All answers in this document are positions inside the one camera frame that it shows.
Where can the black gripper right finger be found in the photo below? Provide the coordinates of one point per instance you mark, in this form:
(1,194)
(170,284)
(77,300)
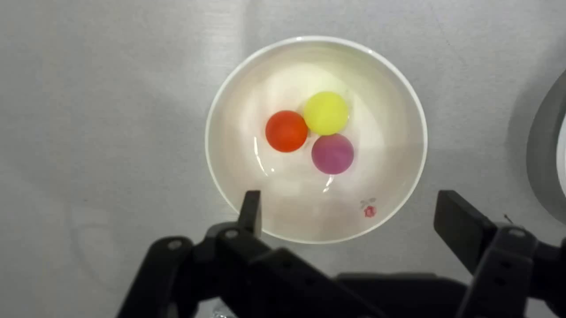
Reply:
(508,263)

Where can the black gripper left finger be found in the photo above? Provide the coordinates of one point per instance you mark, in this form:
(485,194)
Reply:
(232,263)

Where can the purple ball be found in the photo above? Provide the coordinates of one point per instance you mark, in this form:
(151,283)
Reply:
(333,154)

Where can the white plate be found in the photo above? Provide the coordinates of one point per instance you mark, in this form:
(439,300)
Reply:
(561,155)

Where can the orange ball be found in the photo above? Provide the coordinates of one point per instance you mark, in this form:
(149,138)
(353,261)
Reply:
(285,131)

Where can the white ceramic bowl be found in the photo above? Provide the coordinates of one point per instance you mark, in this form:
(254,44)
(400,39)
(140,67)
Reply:
(386,127)

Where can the yellow ball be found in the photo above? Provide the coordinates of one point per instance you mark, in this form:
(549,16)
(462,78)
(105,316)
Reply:
(326,113)

